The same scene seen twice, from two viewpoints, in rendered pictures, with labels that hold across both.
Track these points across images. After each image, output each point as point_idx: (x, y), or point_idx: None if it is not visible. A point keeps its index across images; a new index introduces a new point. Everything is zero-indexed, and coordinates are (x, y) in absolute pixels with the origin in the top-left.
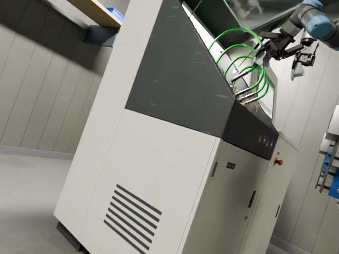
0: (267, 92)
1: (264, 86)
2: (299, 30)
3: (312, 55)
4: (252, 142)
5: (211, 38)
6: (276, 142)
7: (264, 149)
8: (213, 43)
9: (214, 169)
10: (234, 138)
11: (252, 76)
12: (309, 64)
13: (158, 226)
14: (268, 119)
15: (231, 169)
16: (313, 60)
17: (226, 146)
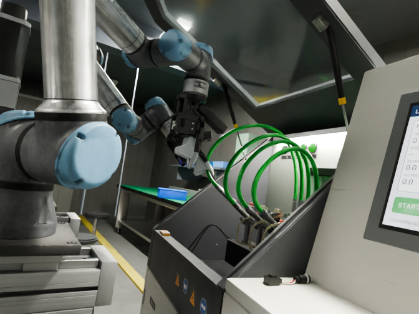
0: (251, 194)
1: (236, 189)
2: (162, 129)
3: (171, 123)
4: (169, 281)
5: (330, 134)
6: (218, 311)
7: (189, 309)
8: (290, 153)
9: (143, 296)
10: (153, 268)
11: (354, 152)
12: (178, 132)
13: None
14: (250, 254)
15: (153, 309)
16: (176, 123)
17: (149, 275)
